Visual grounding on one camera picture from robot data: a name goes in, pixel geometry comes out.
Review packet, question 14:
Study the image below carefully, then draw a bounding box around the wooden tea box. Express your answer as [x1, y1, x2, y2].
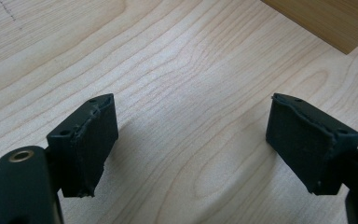
[260, 0, 358, 56]

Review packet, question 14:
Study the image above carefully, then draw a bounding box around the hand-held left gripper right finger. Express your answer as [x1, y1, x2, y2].
[265, 92, 358, 196]

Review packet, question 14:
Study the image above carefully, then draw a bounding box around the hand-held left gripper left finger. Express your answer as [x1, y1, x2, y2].
[46, 93, 119, 199]

